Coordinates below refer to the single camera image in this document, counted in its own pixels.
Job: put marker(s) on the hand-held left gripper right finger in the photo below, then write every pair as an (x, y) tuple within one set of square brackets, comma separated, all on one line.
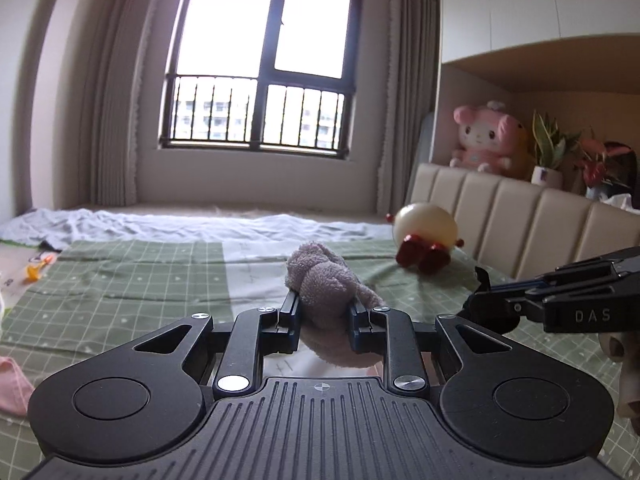
[(357, 327)]

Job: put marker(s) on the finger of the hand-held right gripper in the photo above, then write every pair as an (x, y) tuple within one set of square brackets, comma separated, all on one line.
[(492, 310), (525, 286)]

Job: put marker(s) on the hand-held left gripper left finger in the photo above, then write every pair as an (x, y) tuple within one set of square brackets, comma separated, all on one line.
[(290, 327)]

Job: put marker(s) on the mauve grey towel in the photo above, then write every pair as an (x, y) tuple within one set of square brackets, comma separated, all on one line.
[(322, 280)]

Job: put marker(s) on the person's right hand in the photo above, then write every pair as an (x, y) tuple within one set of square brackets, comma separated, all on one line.
[(631, 390)]

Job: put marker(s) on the beige padded headboard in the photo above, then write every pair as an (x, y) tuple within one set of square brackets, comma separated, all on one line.
[(525, 220)]

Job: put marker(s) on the cream round toy red feet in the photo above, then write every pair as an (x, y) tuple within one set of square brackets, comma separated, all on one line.
[(425, 227)]

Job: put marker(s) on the white tissue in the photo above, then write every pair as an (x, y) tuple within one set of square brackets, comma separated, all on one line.
[(616, 201)]

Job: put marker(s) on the green potted plant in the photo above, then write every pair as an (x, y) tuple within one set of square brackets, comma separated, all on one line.
[(547, 152)]

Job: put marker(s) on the red flower plant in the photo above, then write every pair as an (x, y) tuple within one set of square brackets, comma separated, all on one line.
[(602, 165)]

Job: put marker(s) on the light blue blanket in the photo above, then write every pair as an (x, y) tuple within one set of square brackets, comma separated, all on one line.
[(175, 225)]

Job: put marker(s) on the pink plush toy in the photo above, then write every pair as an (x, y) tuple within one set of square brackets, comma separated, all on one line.
[(482, 135)]

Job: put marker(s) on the green grid bed sheet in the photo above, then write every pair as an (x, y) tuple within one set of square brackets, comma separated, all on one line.
[(125, 290)]

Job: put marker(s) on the beige curtain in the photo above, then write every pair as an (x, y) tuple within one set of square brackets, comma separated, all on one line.
[(112, 90), (400, 100)]

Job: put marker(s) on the small orange toy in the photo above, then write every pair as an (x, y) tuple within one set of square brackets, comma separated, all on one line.
[(39, 266)]

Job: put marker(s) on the dark framed window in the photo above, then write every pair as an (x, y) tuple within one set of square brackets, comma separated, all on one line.
[(260, 60)]

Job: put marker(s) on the pink cloth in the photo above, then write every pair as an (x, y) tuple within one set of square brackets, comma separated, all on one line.
[(12, 385)]

